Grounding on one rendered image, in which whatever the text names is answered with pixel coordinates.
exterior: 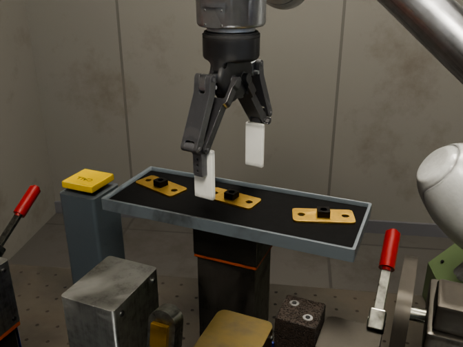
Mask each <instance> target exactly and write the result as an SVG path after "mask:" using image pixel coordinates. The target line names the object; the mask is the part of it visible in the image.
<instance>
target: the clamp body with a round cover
mask: <svg viewBox="0 0 463 347"><path fill-rule="evenodd" d="M272 329H273V326H272V324H271V323H270V322H268V321H266V320H263V319H258V318H256V317H251V316H248V315H243V314H240V313H236V312H233V311H229V310H221V311H218V312H217V313H216V314H215V316H214V318H213V319H212V321H211V322H210V323H209V325H208V326H207V328H206V329H205V330H204V332H203V334H202V335H201V336H200V338H199V339H198V341H197V342H196V343H195V345H194V347H272V340H273V338H274V336H273V335H272Z"/></svg>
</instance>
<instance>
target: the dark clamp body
mask: <svg viewBox="0 0 463 347"><path fill-rule="evenodd" d="M381 339H382V332H378V331H375V330H370V329H368V328H367V325H366V324H362V323H359V322H354V321H351V320H348V319H343V318H339V317H334V316H330V317H327V318H326V319H325V321H324V324H323V326H322V329H321V331H320V334H319V337H318V340H317V342H316V345H315V347H380V344H381Z"/></svg>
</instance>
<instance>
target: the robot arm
mask: <svg viewBox="0 0 463 347"><path fill-rule="evenodd" d="M303 1H304V0H196V22H197V24H198V25H199V26H200V27H203V28H207V29H206V30H205V31H204V32H203V57H204V59H206V60H207V61H209V62H210V65H211V66H210V71H209V74H201V73H196V74H195V76H194V93H193V96H192V101H191V105H190V109H189V114H188V117H187V122H186V126H185V131H184V134H183V139H182V142H181V149H182V150H183V151H188V152H192V154H193V170H194V189H195V196H197V197H200V198H204V199H207V200H212V201H213V200H215V199H216V198H215V154H214V150H211V147H212V143H213V141H214V139H215V136H216V133H217V131H218V128H219V125H220V122H221V121H222V118H223V115H224V113H225V110H226V109H227V108H229V107H230V106H231V103H232V102H234V101H235V100H236V99H238V100H239V102H240V104H241V105H242V107H243V109H244V111H245V113H246V115H247V117H248V119H249V120H250V121H251V122H250V121H247V122H246V129H245V164H246V165H250V166H253V167H259V168H262V167H264V143H265V125H264V124H268V125H269V124H270V123H271V115H272V108H271V103H270V100H269V94H268V91H267V85H266V82H265V76H264V66H263V60H260V59H258V58H259V56H260V33H259V32H258V30H256V28H259V27H262V26H264V24H265V23H266V4H267V5H269V6H271V7H273V8H276V9H279V10H289V9H292V8H295V7H297V6H299V5H300V4H301V3H302V2H303ZM377 1H378V2H379V3H380V4H381V5H382V6H383V7H384V8H385V9H386V10H387V11H388V12H389V13H390V14H391V15H392V16H393V17H395V18H396V19H397V20H398V21H399V22H400V23H401V24H402V25H403V26H404V27H405V28H406V29H407V30H408V31H409V32H410V33H411V34H412V35H413V36H414V37H415V38H416V39H417V40H418V41H419V42H420V43H421V44H422V45H423V46H424V47H425V48H426V49H427V50H428V51H429V52H430V53H431V54H432V55H433V56H434V57H435V58H436V59H437V60H438V61H439V62H441V64H443V66H444V67H445V68H446V69H447V70H448V71H449V72H450V73H452V75H454V77H455V78H456V79H457V80H458V81H459V82H461V84H463V7H462V6H461V5H460V4H459V3H458V2H457V1H456V0H377ZM215 95H216V96H217V98H216V97H215ZM262 106H263V107H265V108H262ZM268 116H269V117H268ZM203 142H204V144H203ZM416 180H417V188H418V192H419V194H420V197H421V199H422V202H423V204H424V206H425V207H426V210H427V211H428V213H429V215H430V216H431V218H432V220H433V221H434V223H436V224H437V225H438V227H439V228H440V229H441V230H442V231H443V232H444V233H445V234H446V235H447V236H448V237H449V238H450V239H451V240H452V241H453V242H454V243H455V244H456V245H458V246H459V247H460V248H461V249H462V250H463V143H453V144H450V145H446V146H444V147H441V148H439V149H436V150H435V151H433V152H432V153H431V154H429V155H428V156H427V157H426V158H425V159H424V161H423V162H422V164H421V165H420V167H419V169H418V171H417V175H416Z"/></svg>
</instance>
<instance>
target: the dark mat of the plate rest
mask: <svg viewBox="0 0 463 347"><path fill-rule="evenodd" d="M148 176H157V177H163V178H166V179H168V181H170V182H173V183H176V184H178V185H181V186H183V187H186V188H187V191H186V192H183V193H181V194H179V195H177V196H174V197H172V198H168V197H167V196H164V195H161V194H159V193H156V192H154V191H152V190H149V189H146V188H145V187H142V186H139V185H137V184H136V181H137V180H136V181H135V182H133V183H132V184H130V185H129V186H127V187H126V188H124V189H123V190H121V191H120V192H118V193H117V194H115V195H114V196H112V197H111V198H109V199H112V200H118V201H122V202H128V203H132V204H139V205H143V206H146V207H152V208H156V209H162V210H166V211H173V212H177V213H183V214H187V215H193V216H197V217H201V218H207V219H211V220H217V221H221V222H228V223H232V224H238V225H241V226H245V227H251V228H255V229H262V230H266V231H272V232H276V233H282V234H286V235H292V236H296V237H300V238H307V239H310V240H317V241H321V242H327V243H331V244H337V245H340V246H347V247H351V248H352V247H353V245H354V242H355V240H356V237H357V234H358V232H359V229H360V226H361V224H362V221H363V218H364V215H365V213H366V211H367V207H361V206H356V205H352V204H344V203H339V202H332V201H328V200H320V199H315V198H308V197H304V196H296V195H291V194H287V193H280V192H275V191H268V190H263V189H256V188H251V187H244V186H239V185H231V184H227V183H223V182H215V187H219V188H221V189H226V190H228V189H234V190H237V191H239V193H242V194H245V195H248V196H253V197H256V198H260V199H261V202H260V203H259V204H258V205H256V206H255V207H254V208H253V209H251V210H246V209H241V208H238V207H234V206H231V205H228V204H223V203H221V202H216V201H212V200H207V199H204V198H200V197H197V196H195V189H194V178H191V177H187V176H179V175H174V174H170V173H163V172H158V171H150V172H148V173H147V174H145V175H144V176H142V177H141V178H139V179H138V180H140V179H142V178H145V177H148ZM317 207H329V208H330V209H346V210H351V211H353V214H354V217H355V219H356V223H355V224H323V223H302V222H294V221H293V216H292V209H294V208H304V209H317Z"/></svg>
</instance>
